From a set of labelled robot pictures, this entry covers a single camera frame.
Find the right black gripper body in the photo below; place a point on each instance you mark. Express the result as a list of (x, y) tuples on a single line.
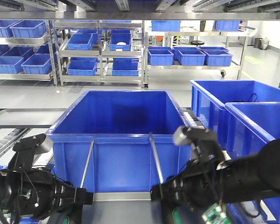
[(177, 190)]

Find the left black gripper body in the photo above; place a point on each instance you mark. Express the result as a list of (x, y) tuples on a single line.
[(64, 194)]

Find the cross screwdriver green black handle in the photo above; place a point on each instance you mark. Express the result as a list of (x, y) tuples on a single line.
[(87, 162)]

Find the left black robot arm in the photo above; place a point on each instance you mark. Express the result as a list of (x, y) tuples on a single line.
[(38, 194)]

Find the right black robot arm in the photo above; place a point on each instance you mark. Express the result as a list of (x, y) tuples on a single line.
[(247, 178)]

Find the blue target bin on shelf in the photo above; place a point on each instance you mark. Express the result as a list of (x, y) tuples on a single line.
[(122, 158)]

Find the blue bin right front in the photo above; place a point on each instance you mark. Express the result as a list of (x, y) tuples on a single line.
[(250, 127)]

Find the blue bin right rear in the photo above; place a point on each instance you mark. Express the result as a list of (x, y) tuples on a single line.
[(210, 96)]

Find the steel storage shelf rack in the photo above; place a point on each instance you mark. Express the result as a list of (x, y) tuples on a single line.
[(107, 40)]

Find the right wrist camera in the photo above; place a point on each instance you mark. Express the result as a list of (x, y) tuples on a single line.
[(203, 139)]

